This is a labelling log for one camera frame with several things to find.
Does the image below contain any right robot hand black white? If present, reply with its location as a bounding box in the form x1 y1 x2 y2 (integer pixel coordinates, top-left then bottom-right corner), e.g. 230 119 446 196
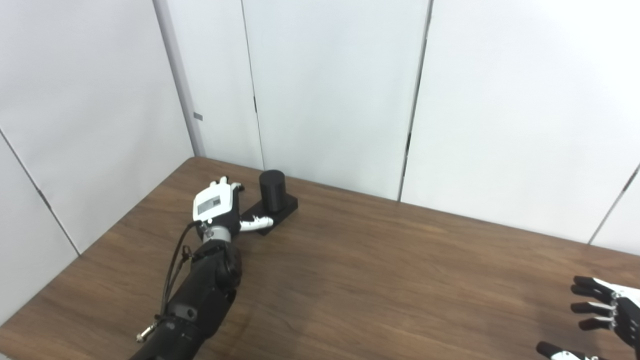
536 276 640 360

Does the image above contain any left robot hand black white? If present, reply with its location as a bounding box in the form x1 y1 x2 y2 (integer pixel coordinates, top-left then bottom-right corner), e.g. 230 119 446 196
192 176 275 242

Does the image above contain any black peg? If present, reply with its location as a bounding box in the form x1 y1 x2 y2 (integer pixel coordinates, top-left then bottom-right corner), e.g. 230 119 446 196
239 170 299 236

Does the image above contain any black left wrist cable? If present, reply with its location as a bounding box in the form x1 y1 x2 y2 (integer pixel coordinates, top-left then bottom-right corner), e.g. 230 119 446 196
135 220 204 344

